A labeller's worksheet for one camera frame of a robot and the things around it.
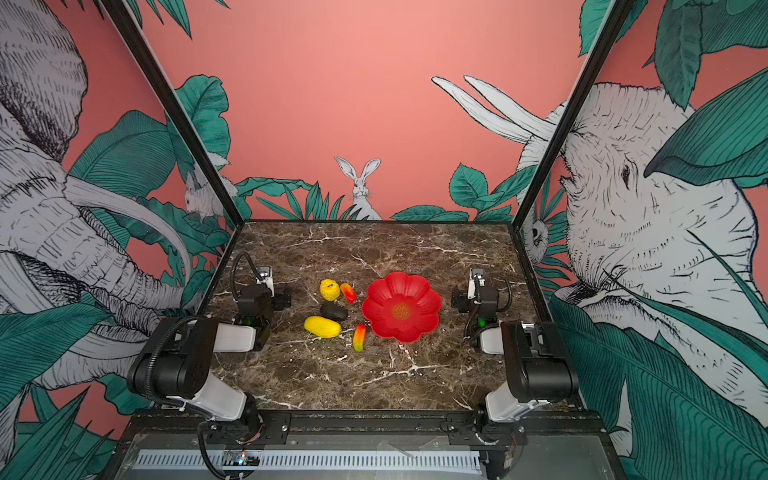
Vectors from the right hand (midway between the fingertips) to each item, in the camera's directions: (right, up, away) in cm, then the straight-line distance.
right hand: (469, 280), depth 94 cm
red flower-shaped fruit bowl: (-22, -9, +3) cm, 24 cm away
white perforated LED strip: (-45, -41, -24) cm, 65 cm away
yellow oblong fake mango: (-46, -14, -6) cm, 48 cm away
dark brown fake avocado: (-43, -10, -1) cm, 44 cm away
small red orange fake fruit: (-39, -5, +3) cm, 40 cm away
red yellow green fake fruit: (-35, -16, -6) cm, 39 cm away
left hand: (-64, +1, 0) cm, 64 cm away
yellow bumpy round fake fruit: (-45, -3, +1) cm, 45 cm away
